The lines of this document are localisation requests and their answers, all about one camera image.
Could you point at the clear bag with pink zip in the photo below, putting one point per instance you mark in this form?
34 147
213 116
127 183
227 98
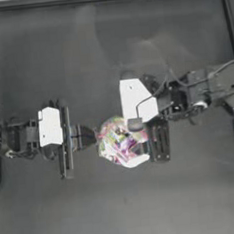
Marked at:
118 145

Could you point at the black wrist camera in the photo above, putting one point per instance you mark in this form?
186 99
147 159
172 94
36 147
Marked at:
135 124

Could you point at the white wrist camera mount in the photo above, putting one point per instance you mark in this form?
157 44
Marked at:
50 126
135 97

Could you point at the black table frame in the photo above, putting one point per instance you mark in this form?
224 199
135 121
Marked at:
45 2

